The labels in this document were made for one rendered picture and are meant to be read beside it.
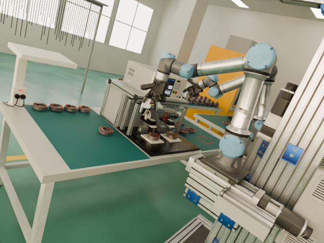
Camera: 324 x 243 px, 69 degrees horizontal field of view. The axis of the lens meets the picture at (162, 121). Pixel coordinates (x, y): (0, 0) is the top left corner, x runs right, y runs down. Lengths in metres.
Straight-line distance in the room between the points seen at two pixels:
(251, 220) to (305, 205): 0.33
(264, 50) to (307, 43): 6.08
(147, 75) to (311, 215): 1.46
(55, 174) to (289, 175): 1.23
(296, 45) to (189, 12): 2.93
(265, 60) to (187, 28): 4.97
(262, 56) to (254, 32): 6.65
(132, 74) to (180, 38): 3.97
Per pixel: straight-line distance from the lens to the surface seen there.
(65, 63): 1.86
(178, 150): 2.02
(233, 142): 1.15
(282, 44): 7.36
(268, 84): 1.89
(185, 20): 6.09
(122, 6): 9.14
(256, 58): 1.12
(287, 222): 1.36
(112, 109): 2.16
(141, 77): 2.08
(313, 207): 1.45
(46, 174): 1.36
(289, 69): 7.15
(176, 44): 6.08
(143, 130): 2.12
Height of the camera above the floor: 1.52
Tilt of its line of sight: 17 degrees down
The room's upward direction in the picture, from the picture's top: 19 degrees clockwise
